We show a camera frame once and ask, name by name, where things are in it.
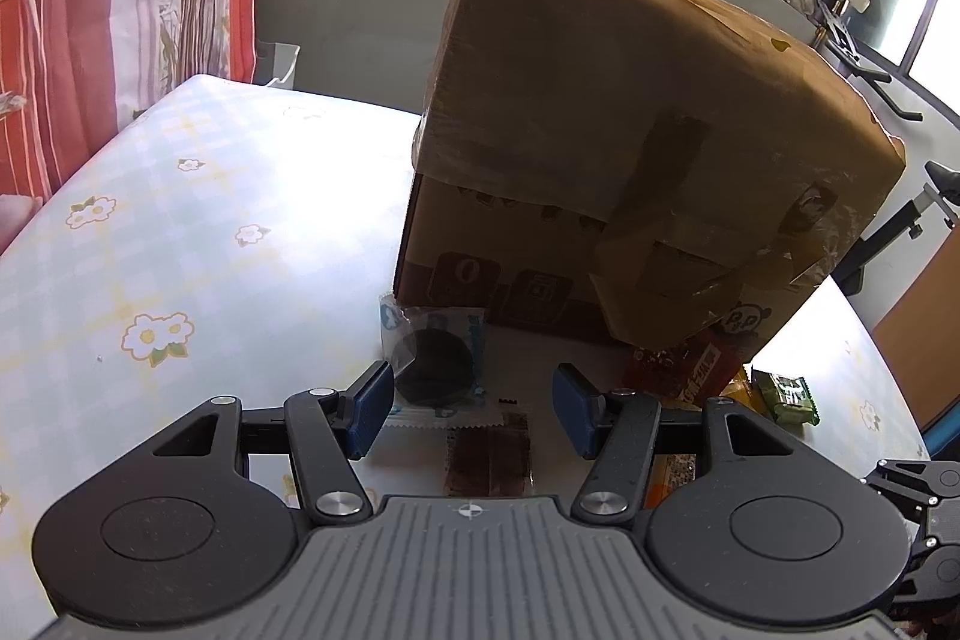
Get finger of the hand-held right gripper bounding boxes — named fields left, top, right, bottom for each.
left=861, top=458, right=960, bottom=521
left=891, top=509, right=960, bottom=613

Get clear round dark cookie packet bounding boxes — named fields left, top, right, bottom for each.
left=377, top=293, right=505, bottom=435

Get cardboard box with plastic liner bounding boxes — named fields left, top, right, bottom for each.
left=394, top=0, right=907, bottom=350

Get small white container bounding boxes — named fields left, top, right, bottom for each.
left=257, top=42, right=302, bottom=91

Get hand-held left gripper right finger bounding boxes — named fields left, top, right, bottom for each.
left=553, top=364, right=818, bottom=527

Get green snack packet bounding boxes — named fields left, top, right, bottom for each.
left=751, top=368, right=820, bottom=429

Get brown wooden board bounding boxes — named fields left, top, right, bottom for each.
left=872, top=226, right=960, bottom=432

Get printed curtain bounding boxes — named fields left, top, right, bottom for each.
left=0, top=0, right=280, bottom=255

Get clear brown snack packet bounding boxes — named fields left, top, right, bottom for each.
left=444, top=396, right=536, bottom=500

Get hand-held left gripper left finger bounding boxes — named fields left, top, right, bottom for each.
left=146, top=361, right=396, bottom=527

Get black exercise bike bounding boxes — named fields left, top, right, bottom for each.
left=814, top=0, right=960, bottom=298

